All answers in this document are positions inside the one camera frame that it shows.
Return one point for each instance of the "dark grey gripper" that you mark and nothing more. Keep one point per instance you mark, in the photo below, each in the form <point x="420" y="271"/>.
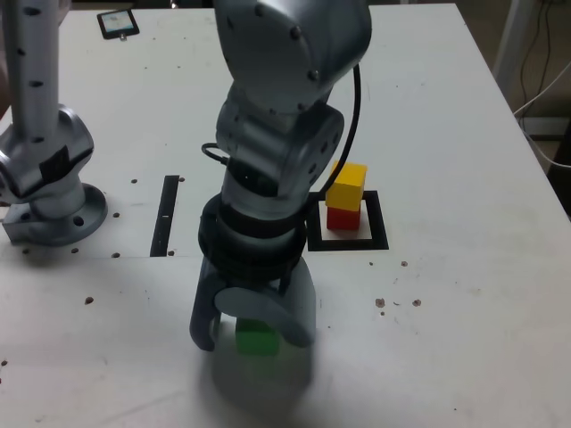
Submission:
<point x="252" y="287"/>

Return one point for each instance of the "green cube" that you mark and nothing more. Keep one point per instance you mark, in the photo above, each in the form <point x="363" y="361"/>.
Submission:
<point x="256" y="341"/>

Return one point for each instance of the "red cube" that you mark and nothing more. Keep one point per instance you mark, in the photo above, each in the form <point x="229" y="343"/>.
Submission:
<point x="343" y="219"/>

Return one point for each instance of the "yellow cube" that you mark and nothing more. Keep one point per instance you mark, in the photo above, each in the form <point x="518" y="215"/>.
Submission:
<point x="348" y="187"/>

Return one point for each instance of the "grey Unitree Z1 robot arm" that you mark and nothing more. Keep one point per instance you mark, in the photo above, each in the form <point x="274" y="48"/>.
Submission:
<point x="285" y="44"/>

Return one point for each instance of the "black tape square outline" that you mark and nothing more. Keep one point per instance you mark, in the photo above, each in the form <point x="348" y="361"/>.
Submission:
<point x="379" y="223"/>

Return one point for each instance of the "black tape strip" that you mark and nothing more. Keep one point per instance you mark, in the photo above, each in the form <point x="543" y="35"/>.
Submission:
<point x="163" y="223"/>

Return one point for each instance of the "small black tablet device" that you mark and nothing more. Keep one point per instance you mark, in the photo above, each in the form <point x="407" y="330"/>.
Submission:
<point x="118" y="24"/>

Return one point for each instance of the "white furniture leg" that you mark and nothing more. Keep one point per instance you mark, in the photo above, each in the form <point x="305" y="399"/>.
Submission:
<point x="508" y="35"/>

